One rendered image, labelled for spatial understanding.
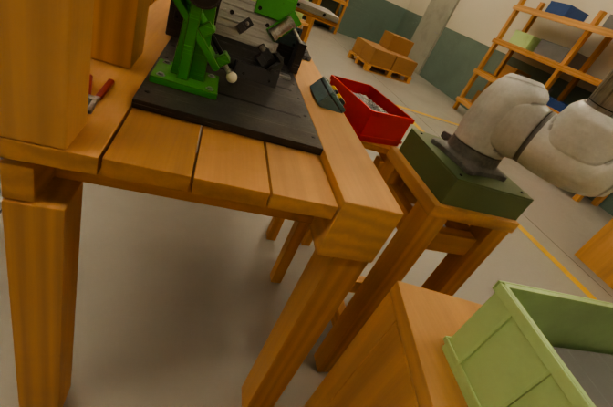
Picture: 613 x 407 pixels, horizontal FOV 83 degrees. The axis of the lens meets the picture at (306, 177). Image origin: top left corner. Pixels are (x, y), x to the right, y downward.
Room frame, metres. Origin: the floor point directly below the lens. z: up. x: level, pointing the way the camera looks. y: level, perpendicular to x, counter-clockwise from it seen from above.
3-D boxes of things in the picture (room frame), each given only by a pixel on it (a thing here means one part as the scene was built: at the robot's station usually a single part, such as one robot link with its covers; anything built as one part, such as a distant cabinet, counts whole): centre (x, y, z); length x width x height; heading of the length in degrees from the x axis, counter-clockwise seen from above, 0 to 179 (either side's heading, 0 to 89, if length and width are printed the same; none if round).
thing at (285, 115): (1.19, 0.39, 0.89); 1.10 x 0.42 x 0.02; 22
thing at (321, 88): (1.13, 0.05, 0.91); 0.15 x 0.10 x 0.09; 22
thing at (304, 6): (1.30, 0.33, 1.11); 0.39 x 0.16 x 0.03; 112
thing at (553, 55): (6.11, -2.97, 1.10); 3.01 x 0.55 x 2.20; 26
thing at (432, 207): (1.05, -0.43, 0.83); 0.32 x 0.32 x 0.04; 23
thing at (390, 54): (7.77, -0.45, 0.37); 1.20 x 0.80 x 0.74; 124
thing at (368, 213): (1.30, 0.13, 0.82); 1.50 x 0.14 x 0.15; 22
